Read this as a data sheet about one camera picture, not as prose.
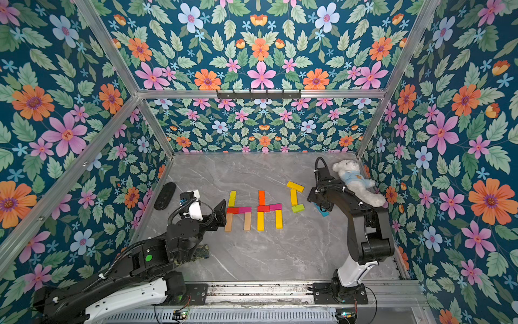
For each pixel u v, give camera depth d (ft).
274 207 3.17
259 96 3.07
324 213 3.06
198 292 2.42
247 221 3.00
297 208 3.16
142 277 1.53
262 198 3.33
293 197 3.27
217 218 1.88
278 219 3.04
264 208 3.21
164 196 3.23
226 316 2.51
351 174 3.23
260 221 3.05
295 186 3.43
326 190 2.18
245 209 3.15
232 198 3.28
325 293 2.40
